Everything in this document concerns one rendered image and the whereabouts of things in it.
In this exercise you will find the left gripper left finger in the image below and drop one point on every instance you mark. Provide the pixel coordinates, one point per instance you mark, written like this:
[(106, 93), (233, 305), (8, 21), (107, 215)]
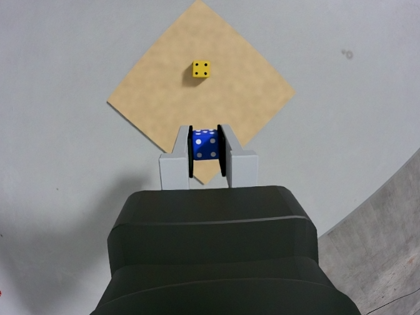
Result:
[(173, 167)]

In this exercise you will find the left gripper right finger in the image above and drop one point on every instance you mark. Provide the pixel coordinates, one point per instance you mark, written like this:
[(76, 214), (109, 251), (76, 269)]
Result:
[(243, 165)]

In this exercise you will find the tan mat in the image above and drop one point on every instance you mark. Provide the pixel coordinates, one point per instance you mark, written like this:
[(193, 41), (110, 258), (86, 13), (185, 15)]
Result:
[(160, 94)]

